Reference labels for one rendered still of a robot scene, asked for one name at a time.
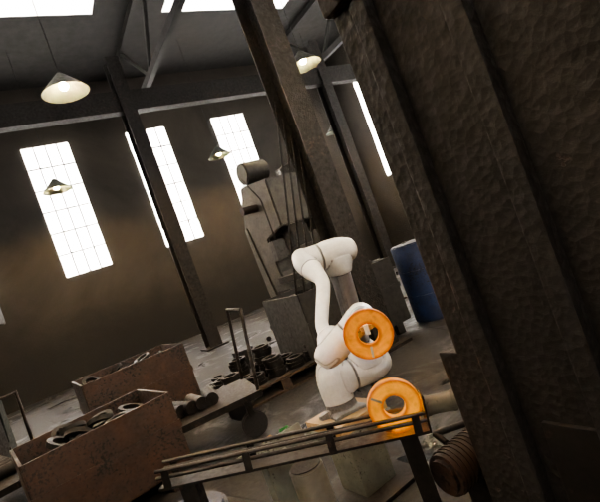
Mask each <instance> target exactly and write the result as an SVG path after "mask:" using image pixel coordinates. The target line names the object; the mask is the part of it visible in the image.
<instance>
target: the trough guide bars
mask: <svg viewBox="0 0 600 502"><path fill-rule="evenodd" d="M403 408H404V407H398V408H394V409H389V410H386V412H387V413H389V414H392V413H396V412H401V411H402V410H403ZM424 415H426V414H425V412H424V411H420V412H416V413H411V414H407V415H402V416H398V417H393V418H389V419H384V420H380V421H375V422H373V421H372V420H371V421H366V422H362V423H357V424H353V425H348V426H344V427H339V428H335V429H334V427H333V426H337V425H342V424H346V423H351V422H355V421H360V420H364V419H369V418H370V416H369V414H367V415H362V416H358V417H353V418H349V419H344V420H340V421H335V422H331V423H326V424H322V425H317V426H313V427H308V428H304V429H299V430H295V431H290V432H286V433H281V434H277V435H272V436H268V437H263V438H259V439H254V440H250V441H245V442H241V443H236V444H232V445H227V446H223V447H218V448H214V449H209V450H205V451H200V452H196V453H191V454H187V455H183V456H179V457H174V458H170V459H165V460H163V461H162V464H167V463H169V464H170V465H168V466H165V467H164V468H163V469H159V470H155V471H154V475H156V474H161V476H158V477H157V478H156V481H161V480H162V482H163V486H164V490H165V491H168V490H172V484H171V481H170V478H174V477H178V476H183V475H187V474H192V473H197V472H201V471H206V470H210V469H215V468H219V467H224V466H229V465H233V464H238V463H242V462H243V463H244V467H245V471H246V474H247V473H251V472H254V471H253V465H252V462H251V460H256V459H261V458H265V457H270V456H274V455H279V454H283V453H288V452H293V451H297V450H302V449H306V448H311V447H315V446H320V445H325V444H327V445H328V449H329V453H330V455H334V454H338V453H337V449H336V445H335V442H338V441H343V440H347V439H352V438H357V437H361V436H366V435H370V434H375V433H379V432H384V431H388V430H393V429H398V428H402V427H407V426H411V425H412V426H413V428H414V432H415V435H416V437H417V436H422V435H424V434H423V430H422V426H421V423H425V422H427V419H426V418H422V419H420V418H419V416H424ZM405 419H411V420H412V421H408V422H403V423H399V424H394V425H390V426H385V427H381V428H376V429H372V430H367V431H362V432H358V433H353V434H349V435H344V436H340V437H336V435H337V434H342V433H346V432H351V431H355V430H360V429H365V428H369V427H374V426H378V425H383V424H387V423H392V422H396V421H401V420H405ZM324 428H326V431H321V432H317V433H312V434H308V435H303V436H299V437H294V438H290V439H285V440H281V441H276V442H271V443H267V444H262V445H258V446H254V444H256V443H261V442H265V441H270V440H274V439H279V438H283V437H288V436H292V435H297V434H301V433H306V432H310V431H315V430H319V429H324ZM324 437H325V438H326V440H321V441H317V442H312V443H308V444H303V445H299V446H294V447H290V448H285V449H280V450H276V451H271V452H267V453H262V454H258V455H257V454H256V452H260V451H265V450H269V449H274V448H278V447H283V446H287V445H292V444H296V443H301V442H305V441H310V440H315V439H319V438H324ZM243 446H247V448H244V449H240V450H235V451H231V452H226V453H222V454H217V455H213V456H208V457H204V458H199V459H195V460H190V461H186V462H181V463H177V462H178V461H180V460H184V459H188V458H193V457H197V456H202V455H206V454H211V453H215V452H220V451H224V450H229V449H234V448H238V447H243ZM237 456H242V458H239V459H235V460H230V461H226V462H221V463H217V464H212V465H208V466H203V467H198V468H194V469H189V470H185V471H180V472H179V469H183V468H187V467H192V466H196V465H201V464H205V463H210V462H215V461H219V460H224V459H228V458H233V457H237ZM170 471H171V472H172V473H171V474H169V472H170Z"/></svg>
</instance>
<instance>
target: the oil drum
mask: <svg viewBox="0 0 600 502"><path fill-rule="evenodd" d="M390 251H391V253H392V256H393V259H394V261H395V264H396V267H397V270H398V272H399V273H398V274H399V275H400V278H401V280H402V283H403V286H404V289H405V291H406V294H407V298H408V300H409V302H410V305H411V308H412V310H413V313H414V316H415V319H416V321H418V322H431V321H436V320H440V319H443V318H444V316H443V314H442V311H441V308H440V306H439V303H438V300H437V297H436V295H435V292H434V289H433V286H432V284H431V281H430V278H429V276H428V273H427V270H426V267H425V265H424V262H423V259H422V257H421V254H420V251H419V248H418V246H417V243H416V240H415V239H412V240H409V241H407V242H406V241H405V242H403V243H402V244H399V245H397V246H394V247H392V248H391V250H390Z"/></svg>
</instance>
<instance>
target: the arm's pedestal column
mask: <svg viewBox="0 0 600 502"><path fill-rule="evenodd" d="M331 456H332V459H333V462H334V464H335V467H336V470H337V472H338V475H339V478H338V479H337V480H335V481H334V482H333V483H331V486H332V489H333V491H334V494H335V497H336V499H337V502H392V501H393V500H394V499H395V498H396V497H398V496H399V495H400V494H401V493H402V492H403V491H405V490H406V489H407V488H408V487H409V486H410V485H411V484H413V483H414V482H415V478H414V475H413V473H412V470H411V467H410V465H409V463H406V462H402V461H399V460H395V459H392V458H390V456H389V453H388V450H387V448H386V445H385V443H383V444H379V445H374V446H370V447H365V448H360V449H356V450H351V451H347V452H342V453H338V454H334V455H331Z"/></svg>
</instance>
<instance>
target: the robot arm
mask: <svg viewBox="0 0 600 502"><path fill-rule="evenodd" d="M357 252H358V249H357V246H356V243H355V242H354V240H352V239H351V238H347V237H336V238H331V239H328V240H324V241H322V242H319V243H318V244H315V245H312V246H309V247H306V248H300V249H297V250H295V251H294V252H293V254H292V262H293V266H294V268H295V270H296V271H297V272H298V273H299V274H300V275H301V276H303V277H304V278H306V279H307V280H310V281H312V282H313V283H315V284H316V310H315V327H316V332H317V334H318V336H317V348H316V350H315V354H314V358H315V362H316V363H317V367H316V382H317V385H318V388H319V392H320V394H321V397H322V399H323V401H324V404H325V406H326V410H325V411H324V412H322V413H321V415H320V416H319V420H320V421H324V420H328V419H332V420H334V421H340V420H341V419H343V418H345V417H347V416H348V415H350V414H352V413H354V412H356V411H358V410H360V409H362V408H364V407H366V404H365V403H363V402H357V401H356V399H355V397H354V394H353V392H355V391H356V390H357V389H358V388H360V387H363V386H366V385H369V384H371V383H373V382H375V381H377V380H379V379H380V378H382V377H383V376H384V375H386V374H387V372H388V371H389V370H390V369H391V366H392V359H391V356H390V354H389V353H388V352H386V353H385V354H384V355H382V356H381V357H379V358H376V359H372V360H365V359H361V358H358V357H356V356H355V355H353V354H352V353H351V352H350V351H349V350H348V348H347V347H346V345H345V343H344V339H343V328H344V324H345V322H346V320H347V318H348V317H349V316H350V315H351V314H352V313H353V312H355V311H357V310H359V309H363V308H372V307H371V306H370V305H368V304H366V303H363V302H359V299H358V296H357V292H356V289H355V285H354V282H353V278H352V275H351V272H350V271H351V270H352V263H353V260H354V259H355V258H356V256H357ZM324 270H325V271H326V272H325V271H324ZM326 273H327V274H328V275H329V276H330V277H331V279H332V283H333V286H334V290H335V293H336V296H337V300H338V303H339V307H340V310H341V314H342V319H341V320H340V322H339V323H338V324H337V325H336V326H329V324H328V316H329V303H330V281H329V278H328V276H327V274H326ZM372 309H373V308H372ZM373 327H374V328H376V327H375V326H374V325H372V324H365V325H363V326H361V327H360V329H359V331H358V337H359V339H360V340H361V341H362V342H364V343H371V342H373V340H371V339H370V338H369V335H370V334H371V332H370V331H371V330H372V329H373ZM346 357H348V358H347V359H346V360H345V358H346Z"/></svg>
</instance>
